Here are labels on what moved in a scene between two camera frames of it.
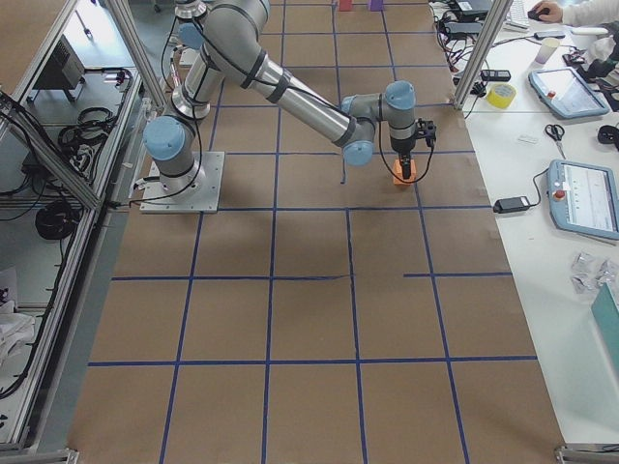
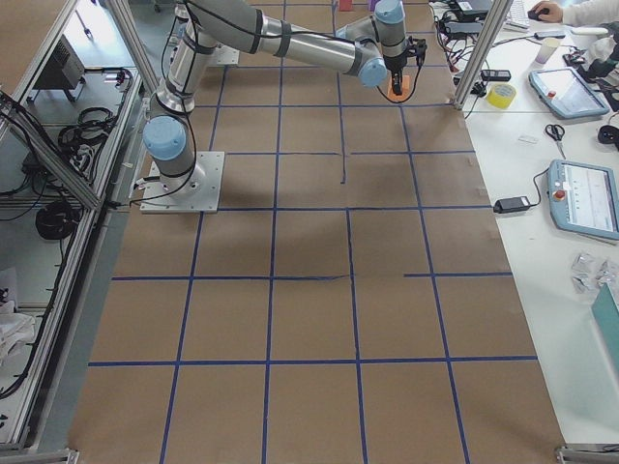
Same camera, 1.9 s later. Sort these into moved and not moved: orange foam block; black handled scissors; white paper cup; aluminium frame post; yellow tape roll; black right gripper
Moved: orange foam block; black right gripper
Not moved: black handled scissors; yellow tape roll; aluminium frame post; white paper cup
